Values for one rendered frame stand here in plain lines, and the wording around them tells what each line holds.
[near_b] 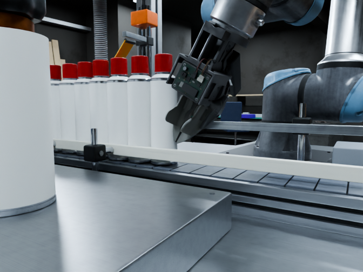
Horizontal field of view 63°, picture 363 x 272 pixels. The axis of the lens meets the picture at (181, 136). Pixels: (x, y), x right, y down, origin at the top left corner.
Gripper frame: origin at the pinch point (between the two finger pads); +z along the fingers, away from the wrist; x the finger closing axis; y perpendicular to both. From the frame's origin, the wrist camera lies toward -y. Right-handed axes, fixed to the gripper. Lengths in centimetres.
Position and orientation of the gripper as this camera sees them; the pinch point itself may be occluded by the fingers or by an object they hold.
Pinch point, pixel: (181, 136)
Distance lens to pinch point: 55.3
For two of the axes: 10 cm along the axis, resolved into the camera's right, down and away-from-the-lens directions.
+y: -5.1, 0.9, -8.6
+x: 7.5, 5.4, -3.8
